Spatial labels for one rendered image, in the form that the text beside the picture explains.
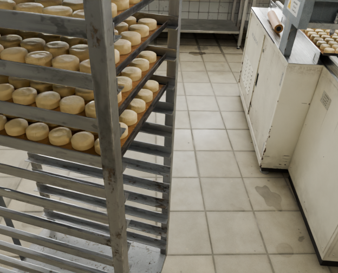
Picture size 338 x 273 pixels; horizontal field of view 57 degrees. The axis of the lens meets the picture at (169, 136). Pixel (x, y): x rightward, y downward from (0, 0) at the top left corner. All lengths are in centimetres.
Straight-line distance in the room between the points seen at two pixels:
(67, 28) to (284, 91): 154
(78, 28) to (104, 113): 14
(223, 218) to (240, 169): 48
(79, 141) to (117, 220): 19
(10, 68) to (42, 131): 18
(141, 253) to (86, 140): 98
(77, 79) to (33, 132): 23
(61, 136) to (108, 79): 26
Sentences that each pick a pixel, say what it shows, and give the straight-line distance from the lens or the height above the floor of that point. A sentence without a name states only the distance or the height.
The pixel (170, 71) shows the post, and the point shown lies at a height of 108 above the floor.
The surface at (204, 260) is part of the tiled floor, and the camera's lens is 177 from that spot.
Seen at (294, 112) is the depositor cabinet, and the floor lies 53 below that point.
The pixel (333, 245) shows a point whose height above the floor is 21.
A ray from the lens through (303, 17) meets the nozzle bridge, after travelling 179.
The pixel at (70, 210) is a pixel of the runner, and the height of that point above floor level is 87.
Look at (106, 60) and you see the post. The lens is 49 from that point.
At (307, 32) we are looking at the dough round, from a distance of 221.
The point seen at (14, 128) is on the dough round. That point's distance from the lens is 79.
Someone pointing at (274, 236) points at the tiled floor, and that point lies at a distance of 196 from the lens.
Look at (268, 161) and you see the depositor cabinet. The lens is 221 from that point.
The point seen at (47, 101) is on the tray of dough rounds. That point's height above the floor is 115.
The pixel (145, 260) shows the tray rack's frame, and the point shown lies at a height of 15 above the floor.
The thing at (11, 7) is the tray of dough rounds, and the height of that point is 133.
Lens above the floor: 147
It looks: 35 degrees down
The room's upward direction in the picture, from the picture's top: 3 degrees clockwise
